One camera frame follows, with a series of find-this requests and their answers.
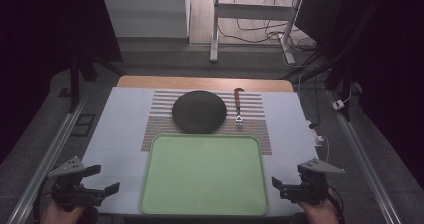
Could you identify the aluminium floor rail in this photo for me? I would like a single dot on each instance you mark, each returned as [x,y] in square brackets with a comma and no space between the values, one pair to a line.
[363,164]
[45,160]

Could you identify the person's left hand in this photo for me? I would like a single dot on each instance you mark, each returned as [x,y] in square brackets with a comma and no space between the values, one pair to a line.
[60,214]

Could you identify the white cabinet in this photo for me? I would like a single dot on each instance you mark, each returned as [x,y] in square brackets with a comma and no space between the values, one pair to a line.
[143,12]

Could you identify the person's right hand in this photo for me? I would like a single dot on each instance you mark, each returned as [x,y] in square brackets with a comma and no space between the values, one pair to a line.
[318,213]

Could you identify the white table cover sheet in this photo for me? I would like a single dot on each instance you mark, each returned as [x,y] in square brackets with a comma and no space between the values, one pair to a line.
[116,124]

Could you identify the striped woven placemat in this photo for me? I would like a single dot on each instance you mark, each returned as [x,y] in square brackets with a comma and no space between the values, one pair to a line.
[246,134]

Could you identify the white metal desk frame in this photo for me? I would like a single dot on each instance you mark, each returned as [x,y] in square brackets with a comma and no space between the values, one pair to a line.
[253,11]

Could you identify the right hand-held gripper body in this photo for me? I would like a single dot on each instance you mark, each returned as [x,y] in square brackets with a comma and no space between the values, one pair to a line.
[311,184]

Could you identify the black round plate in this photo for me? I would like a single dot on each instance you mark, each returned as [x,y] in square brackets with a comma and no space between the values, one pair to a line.
[199,111]

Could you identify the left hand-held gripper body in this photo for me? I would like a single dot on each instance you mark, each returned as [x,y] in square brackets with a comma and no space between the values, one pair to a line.
[71,187]

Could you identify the green plastic tray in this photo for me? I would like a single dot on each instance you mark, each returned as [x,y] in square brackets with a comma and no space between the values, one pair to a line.
[204,175]

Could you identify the white power adapter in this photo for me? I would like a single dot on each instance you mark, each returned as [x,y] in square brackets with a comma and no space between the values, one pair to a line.
[337,104]

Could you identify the black tripod stand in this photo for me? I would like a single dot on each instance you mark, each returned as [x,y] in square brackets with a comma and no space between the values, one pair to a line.
[336,60]
[78,60]

